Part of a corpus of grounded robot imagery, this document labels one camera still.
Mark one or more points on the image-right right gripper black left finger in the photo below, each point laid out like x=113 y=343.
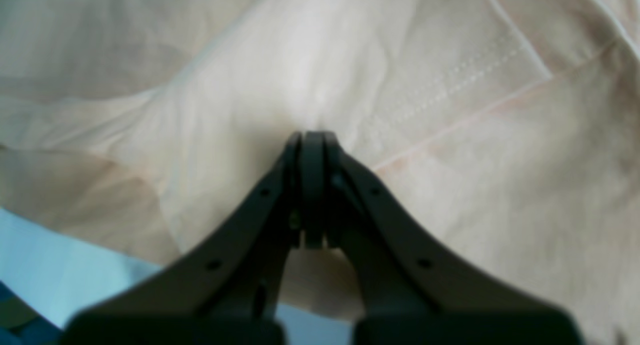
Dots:
x=225 y=291

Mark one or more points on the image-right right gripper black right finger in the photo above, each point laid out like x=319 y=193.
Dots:
x=415 y=290

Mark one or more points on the peach pink T-shirt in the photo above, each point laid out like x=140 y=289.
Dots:
x=508 y=128

